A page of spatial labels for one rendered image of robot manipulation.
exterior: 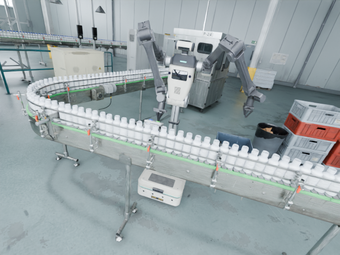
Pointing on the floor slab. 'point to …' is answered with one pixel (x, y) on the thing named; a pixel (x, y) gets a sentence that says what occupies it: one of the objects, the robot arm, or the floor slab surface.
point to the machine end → (201, 97)
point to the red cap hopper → (12, 32)
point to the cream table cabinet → (77, 61)
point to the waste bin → (268, 138)
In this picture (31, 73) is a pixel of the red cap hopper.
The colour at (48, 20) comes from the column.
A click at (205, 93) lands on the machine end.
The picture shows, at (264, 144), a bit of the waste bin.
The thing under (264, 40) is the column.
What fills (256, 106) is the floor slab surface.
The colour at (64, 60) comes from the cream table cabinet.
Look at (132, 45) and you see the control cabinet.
